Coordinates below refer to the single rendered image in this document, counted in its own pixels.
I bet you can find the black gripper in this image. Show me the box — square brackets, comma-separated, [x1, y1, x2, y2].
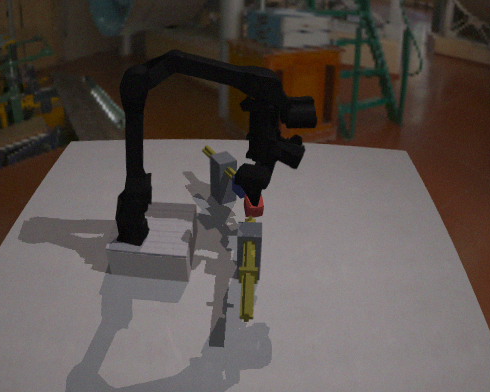
[235, 127, 280, 207]

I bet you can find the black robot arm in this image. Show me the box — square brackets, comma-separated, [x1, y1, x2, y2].
[115, 49, 317, 246]

